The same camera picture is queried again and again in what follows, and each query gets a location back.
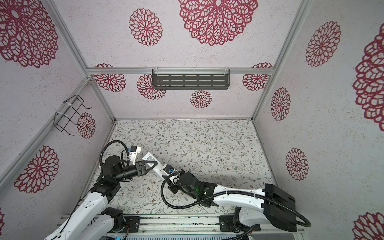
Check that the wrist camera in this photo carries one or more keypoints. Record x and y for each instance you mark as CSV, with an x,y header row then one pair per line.
x,y
173,172
133,152

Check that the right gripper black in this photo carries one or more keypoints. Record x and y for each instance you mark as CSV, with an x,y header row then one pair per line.
x,y
173,188

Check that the grey wall shelf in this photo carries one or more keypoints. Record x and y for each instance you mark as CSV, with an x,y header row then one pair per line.
x,y
191,80

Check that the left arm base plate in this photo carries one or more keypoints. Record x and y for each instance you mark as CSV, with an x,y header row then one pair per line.
x,y
131,224

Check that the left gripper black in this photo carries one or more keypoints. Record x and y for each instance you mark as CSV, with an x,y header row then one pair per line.
x,y
141,167

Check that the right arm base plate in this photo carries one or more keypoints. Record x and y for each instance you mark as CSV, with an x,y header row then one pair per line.
x,y
228,223

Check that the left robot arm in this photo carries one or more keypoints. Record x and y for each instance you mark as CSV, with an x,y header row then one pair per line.
x,y
94,218

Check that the black wire wall rack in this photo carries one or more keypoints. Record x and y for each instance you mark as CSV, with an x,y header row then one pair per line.
x,y
64,118

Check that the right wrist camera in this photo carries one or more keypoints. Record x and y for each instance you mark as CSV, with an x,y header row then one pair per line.
x,y
173,172

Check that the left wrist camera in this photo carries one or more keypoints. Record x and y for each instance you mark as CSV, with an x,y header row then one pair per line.
x,y
133,152

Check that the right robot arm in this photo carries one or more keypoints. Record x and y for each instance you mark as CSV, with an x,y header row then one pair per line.
x,y
253,207

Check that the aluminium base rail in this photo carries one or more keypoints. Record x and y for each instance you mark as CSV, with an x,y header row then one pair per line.
x,y
197,227

